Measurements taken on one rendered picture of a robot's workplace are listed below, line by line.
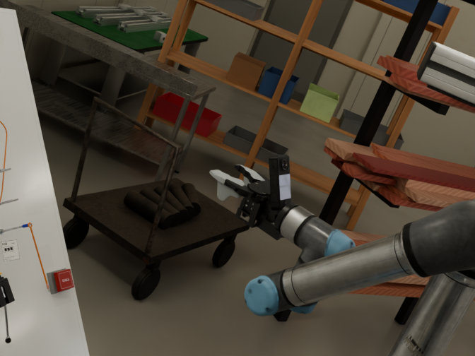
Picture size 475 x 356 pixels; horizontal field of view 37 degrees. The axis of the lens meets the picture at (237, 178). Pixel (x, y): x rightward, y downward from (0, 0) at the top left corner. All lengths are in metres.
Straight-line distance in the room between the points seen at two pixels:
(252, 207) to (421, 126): 9.45
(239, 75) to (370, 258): 5.31
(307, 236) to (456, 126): 9.54
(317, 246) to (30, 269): 0.77
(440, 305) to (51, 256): 1.02
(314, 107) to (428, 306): 5.15
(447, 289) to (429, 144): 9.66
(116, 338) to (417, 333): 2.55
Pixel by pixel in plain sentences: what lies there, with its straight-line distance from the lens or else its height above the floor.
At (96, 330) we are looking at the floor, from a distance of 3.76.
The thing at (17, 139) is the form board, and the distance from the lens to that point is 1.91.
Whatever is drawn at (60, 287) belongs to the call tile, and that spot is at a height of 1.10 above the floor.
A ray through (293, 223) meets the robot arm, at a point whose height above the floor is 1.57.
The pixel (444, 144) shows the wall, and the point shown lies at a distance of 10.97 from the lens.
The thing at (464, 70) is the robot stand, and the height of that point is 2.01.
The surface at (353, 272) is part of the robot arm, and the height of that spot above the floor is 1.61.
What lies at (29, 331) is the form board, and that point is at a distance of 1.84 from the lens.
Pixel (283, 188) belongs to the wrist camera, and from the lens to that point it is 1.51.
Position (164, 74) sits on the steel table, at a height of 0.90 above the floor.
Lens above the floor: 2.06
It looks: 18 degrees down
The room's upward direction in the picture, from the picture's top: 23 degrees clockwise
